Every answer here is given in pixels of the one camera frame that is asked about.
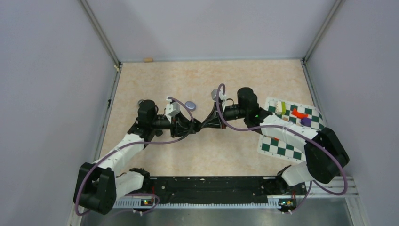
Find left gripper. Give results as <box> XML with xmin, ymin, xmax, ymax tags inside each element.
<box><xmin>150</xmin><ymin>110</ymin><xmax>196</xmax><ymax>137</ymax></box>

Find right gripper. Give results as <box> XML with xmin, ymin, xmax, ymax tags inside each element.
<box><xmin>201</xmin><ymin>101</ymin><xmax>248</xmax><ymax>130</ymax></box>

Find purple earbud charging case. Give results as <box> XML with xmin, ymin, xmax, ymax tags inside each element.
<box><xmin>185</xmin><ymin>101</ymin><xmax>197</xmax><ymax>112</ymax></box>

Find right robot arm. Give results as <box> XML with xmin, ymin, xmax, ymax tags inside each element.
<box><xmin>203</xmin><ymin>83</ymin><xmax>350</xmax><ymax>194</ymax></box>

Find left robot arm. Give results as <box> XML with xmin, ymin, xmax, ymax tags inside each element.
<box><xmin>73</xmin><ymin>97</ymin><xmax>201</xmax><ymax>216</ymax></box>

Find yellow-green white block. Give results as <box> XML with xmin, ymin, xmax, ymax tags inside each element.
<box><xmin>275</xmin><ymin>101</ymin><xmax>286</xmax><ymax>115</ymax></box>

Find red block upper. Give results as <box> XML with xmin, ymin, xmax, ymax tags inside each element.
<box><xmin>292</xmin><ymin>108</ymin><xmax>308</xmax><ymax>119</ymax></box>

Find purple block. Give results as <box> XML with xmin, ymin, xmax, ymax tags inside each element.
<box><xmin>301</xmin><ymin>117</ymin><xmax>312</xmax><ymax>127</ymax></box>

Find green white chessboard mat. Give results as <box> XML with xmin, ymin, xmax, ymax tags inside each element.
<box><xmin>257</xmin><ymin>97</ymin><xmax>326</xmax><ymax>163</ymax></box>

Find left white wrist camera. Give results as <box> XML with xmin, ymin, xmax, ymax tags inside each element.
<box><xmin>164</xmin><ymin>97</ymin><xmax>180</xmax><ymax>123</ymax></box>

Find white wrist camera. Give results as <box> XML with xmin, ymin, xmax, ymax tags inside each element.
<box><xmin>211</xmin><ymin>88</ymin><xmax>227</xmax><ymax>102</ymax></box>
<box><xmin>164</xmin><ymin>97</ymin><xmax>180</xmax><ymax>123</ymax></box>

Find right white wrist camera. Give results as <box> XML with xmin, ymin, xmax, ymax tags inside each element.
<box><xmin>211</xmin><ymin>88</ymin><xmax>227</xmax><ymax>102</ymax></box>

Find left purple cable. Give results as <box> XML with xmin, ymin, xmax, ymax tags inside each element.
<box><xmin>74</xmin><ymin>97</ymin><xmax>195</xmax><ymax>217</ymax></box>

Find purple cable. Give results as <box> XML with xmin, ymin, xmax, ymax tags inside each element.
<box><xmin>74</xmin><ymin>97</ymin><xmax>195</xmax><ymax>217</ymax></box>
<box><xmin>215</xmin><ymin>83</ymin><xmax>349</xmax><ymax>213</ymax></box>

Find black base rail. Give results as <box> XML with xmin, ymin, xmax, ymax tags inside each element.
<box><xmin>135</xmin><ymin>176</ymin><xmax>304</xmax><ymax>209</ymax></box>

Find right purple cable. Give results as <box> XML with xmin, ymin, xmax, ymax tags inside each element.
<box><xmin>215</xmin><ymin>83</ymin><xmax>349</xmax><ymax>213</ymax></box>

